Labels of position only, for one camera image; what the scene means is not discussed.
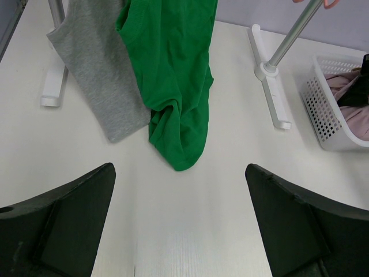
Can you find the green tank top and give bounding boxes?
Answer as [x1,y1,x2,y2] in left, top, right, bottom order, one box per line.
[116,1,217,171]

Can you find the metal clothes rack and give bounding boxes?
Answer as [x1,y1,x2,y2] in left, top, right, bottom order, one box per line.
[40,0,323,130]

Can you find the white plastic laundry basket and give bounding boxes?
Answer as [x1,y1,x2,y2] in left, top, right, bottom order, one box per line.
[300,53,368,152]

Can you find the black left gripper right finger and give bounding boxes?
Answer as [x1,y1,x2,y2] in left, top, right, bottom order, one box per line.
[245,164,368,276]

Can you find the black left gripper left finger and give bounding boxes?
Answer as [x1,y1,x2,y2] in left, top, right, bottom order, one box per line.
[1,163,116,276]

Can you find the grey tank top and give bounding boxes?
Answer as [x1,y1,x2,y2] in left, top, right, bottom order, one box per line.
[47,0,150,143]

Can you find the mauve pink tank top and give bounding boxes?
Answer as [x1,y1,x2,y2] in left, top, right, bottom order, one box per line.
[324,70,368,141]

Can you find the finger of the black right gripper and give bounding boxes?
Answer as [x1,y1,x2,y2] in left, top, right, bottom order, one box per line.
[337,54,368,107]

